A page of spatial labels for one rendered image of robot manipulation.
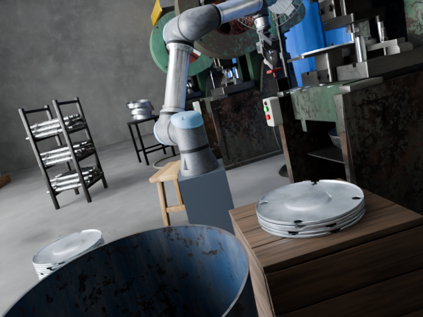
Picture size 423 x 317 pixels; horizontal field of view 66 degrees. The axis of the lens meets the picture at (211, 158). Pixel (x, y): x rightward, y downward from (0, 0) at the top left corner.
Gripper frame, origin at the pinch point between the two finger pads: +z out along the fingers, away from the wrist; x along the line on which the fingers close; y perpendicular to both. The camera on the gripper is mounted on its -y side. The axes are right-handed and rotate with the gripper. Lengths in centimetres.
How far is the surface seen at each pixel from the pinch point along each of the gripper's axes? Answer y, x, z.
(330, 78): -37.5, -5.2, 10.3
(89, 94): 627, 130, -42
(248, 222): -72, 54, 42
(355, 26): -35.5, -22.1, -7.8
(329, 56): -38.0, -5.9, 1.8
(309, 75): -18.0, -8.0, 8.1
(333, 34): 131, -135, -16
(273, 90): -0.8, 3.0, 11.7
